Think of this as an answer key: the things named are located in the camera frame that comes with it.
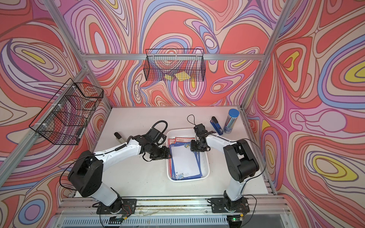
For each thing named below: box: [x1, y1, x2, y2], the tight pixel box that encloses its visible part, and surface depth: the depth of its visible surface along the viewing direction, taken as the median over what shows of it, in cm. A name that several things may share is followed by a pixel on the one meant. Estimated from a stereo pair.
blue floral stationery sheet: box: [169, 141, 203, 181], surface depth 88 cm
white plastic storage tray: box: [186, 151, 211, 183], surface depth 86 cm
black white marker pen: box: [114, 131, 126, 144], surface depth 98 cm
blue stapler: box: [210, 115, 224, 136], surface depth 107 cm
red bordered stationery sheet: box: [168, 136, 196, 148], surface depth 101 cm
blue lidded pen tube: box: [223, 108, 241, 134], surface depth 93 cm
